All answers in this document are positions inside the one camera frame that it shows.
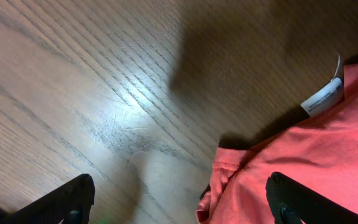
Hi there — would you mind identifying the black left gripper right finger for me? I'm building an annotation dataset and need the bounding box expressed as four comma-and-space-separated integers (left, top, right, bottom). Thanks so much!
265, 172, 358, 224

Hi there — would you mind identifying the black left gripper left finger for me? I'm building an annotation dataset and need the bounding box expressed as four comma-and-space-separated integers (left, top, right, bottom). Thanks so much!
0, 174, 95, 224

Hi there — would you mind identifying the red orange t-shirt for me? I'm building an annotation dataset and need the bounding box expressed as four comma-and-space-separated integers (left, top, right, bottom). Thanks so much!
196, 63, 358, 223

